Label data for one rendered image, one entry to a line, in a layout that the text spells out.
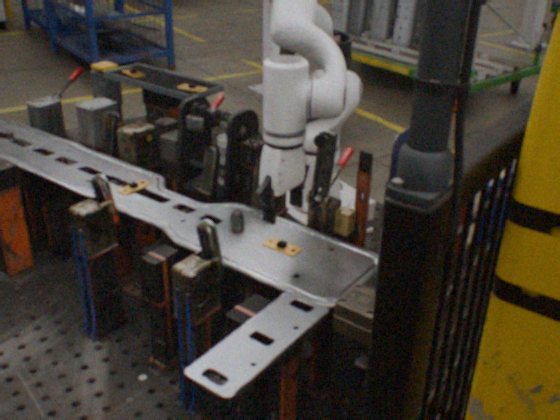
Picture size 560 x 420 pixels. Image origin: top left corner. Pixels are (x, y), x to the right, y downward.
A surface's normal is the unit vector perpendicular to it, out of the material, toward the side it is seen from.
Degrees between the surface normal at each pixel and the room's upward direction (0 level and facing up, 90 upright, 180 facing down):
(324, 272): 0
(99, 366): 0
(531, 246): 90
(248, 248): 0
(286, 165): 89
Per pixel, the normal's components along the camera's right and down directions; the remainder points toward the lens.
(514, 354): -0.60, 0.36
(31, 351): 0.02, -0.88
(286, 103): -0.01, 0.47
